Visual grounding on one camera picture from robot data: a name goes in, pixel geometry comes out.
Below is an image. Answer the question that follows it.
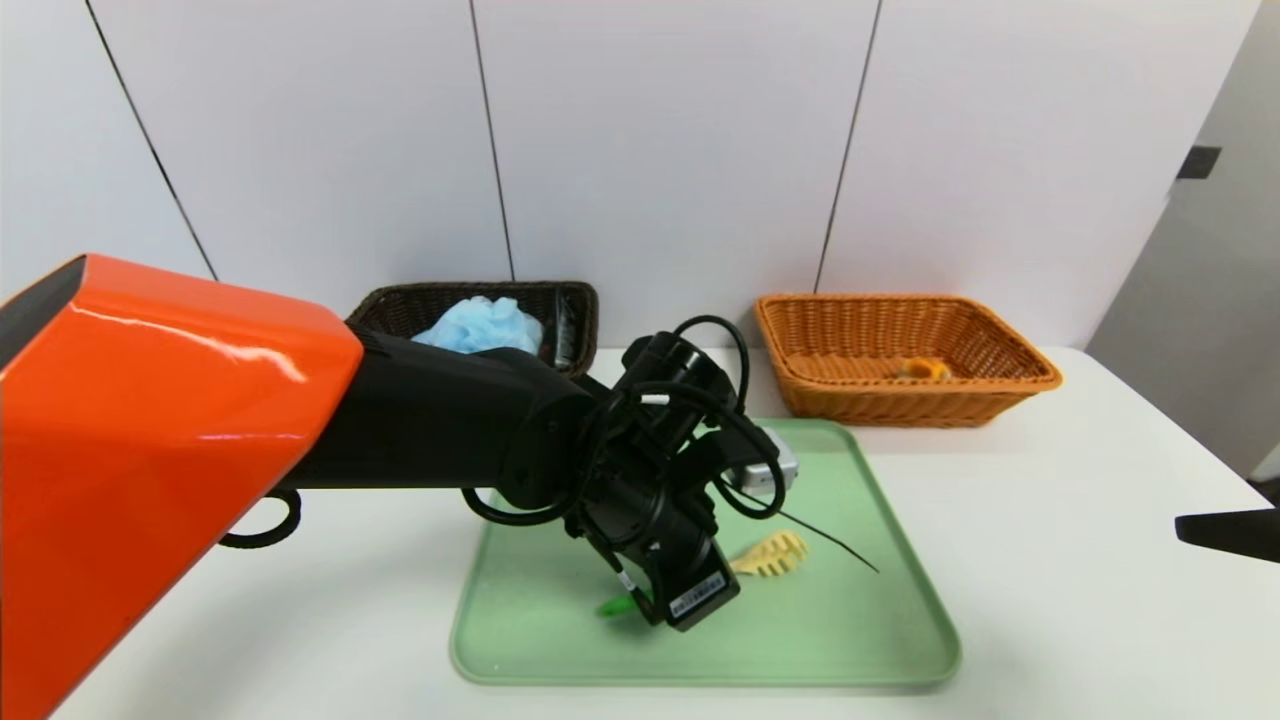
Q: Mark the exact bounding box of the black cosmetic tube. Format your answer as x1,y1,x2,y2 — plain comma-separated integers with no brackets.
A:
543,292,586,369

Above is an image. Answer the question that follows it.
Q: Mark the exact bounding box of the blue mesh bath loofah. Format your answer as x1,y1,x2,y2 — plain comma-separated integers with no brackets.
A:
412,296,546,357

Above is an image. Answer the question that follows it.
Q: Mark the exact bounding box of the green handled pasta spoon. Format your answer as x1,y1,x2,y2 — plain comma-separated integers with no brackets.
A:
598,531,809,619

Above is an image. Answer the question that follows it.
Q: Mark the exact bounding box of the dark brown wicker basket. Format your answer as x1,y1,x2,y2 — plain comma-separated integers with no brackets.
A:
345,281,599,379

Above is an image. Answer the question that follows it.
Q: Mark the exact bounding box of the orange wicker basket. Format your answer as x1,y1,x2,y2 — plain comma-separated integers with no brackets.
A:
754,293,1064,429

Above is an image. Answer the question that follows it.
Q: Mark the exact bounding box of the light green plastic tray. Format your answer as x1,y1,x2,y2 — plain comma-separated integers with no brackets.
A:
450,419,963,688

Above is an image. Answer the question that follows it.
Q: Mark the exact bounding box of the black left wrist camera cable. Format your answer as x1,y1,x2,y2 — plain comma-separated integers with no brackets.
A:
590,315,786,523

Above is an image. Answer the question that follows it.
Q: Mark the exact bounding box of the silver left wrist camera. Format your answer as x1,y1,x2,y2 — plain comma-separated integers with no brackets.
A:
722,425,801,498

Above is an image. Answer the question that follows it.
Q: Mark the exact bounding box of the black cable loop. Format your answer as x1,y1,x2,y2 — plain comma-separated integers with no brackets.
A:
462,485,576,528
218,490,303,550

